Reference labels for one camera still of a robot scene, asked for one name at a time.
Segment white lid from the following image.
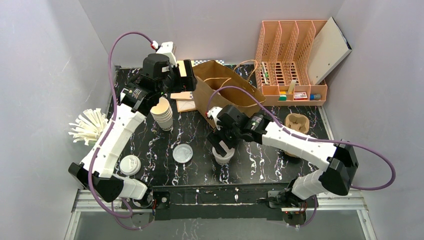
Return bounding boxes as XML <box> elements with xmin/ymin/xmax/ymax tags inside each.
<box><xmin>172</xmin><ymin>143</ymin><xmax>193</xmax><ymax>164</ymax></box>
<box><xmin>119</xmin><ymin>155</ymin><xmax>142</xmax><ymax>176</ymax></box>

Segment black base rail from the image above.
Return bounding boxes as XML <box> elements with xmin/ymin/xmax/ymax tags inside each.
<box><xmin>152</xmin><ymin>182</ymin><xmax>288</xmax><ymax>207</ymax></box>

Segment stack of white lids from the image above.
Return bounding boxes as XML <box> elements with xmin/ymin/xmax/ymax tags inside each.
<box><xmin>150</xmin><ymin>97</ymin><xmax>173</xmax><ymax>131</ymax></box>

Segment orange file organizer rack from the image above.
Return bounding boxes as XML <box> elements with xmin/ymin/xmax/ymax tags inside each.
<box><xmin>254</xmin><ymin>20</ymin><xmax>328</xmax><ymax>107</ymax></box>

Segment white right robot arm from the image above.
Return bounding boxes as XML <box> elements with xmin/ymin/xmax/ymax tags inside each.
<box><xmin>206</xmin><ymin>105</ymin><xmax>359</xmax><ymax>200</ymax></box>

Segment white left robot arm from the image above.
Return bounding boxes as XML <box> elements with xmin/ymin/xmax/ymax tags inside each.
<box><xmin>68</xmin><ymin>41</ymin><xmax>197</xmax><ymax>203</ymax></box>

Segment white folder board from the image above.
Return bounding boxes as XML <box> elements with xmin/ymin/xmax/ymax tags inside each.
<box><xmin>306</xmin><ymin>17</ymin><xmax>352</xmax><ymax>85</ymax></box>

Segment green cup of stirrers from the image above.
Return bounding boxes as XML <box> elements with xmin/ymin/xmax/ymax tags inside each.
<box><xmin>68</xmin><ymin>108</ymin><xmax>109</xmax><ymax>146</ymax></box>

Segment brown paper bag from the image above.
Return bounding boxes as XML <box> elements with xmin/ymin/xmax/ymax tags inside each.
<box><xmin>192</xmin><ymin>60</ymin><xmax>266</xmax><ymax>129</ymax></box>

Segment cardboard cup carrier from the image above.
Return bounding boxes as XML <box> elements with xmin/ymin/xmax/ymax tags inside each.
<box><xmin>284</xmin><ymin>113</ymin><xmax>310</xmax><ymax>135</ymax></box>

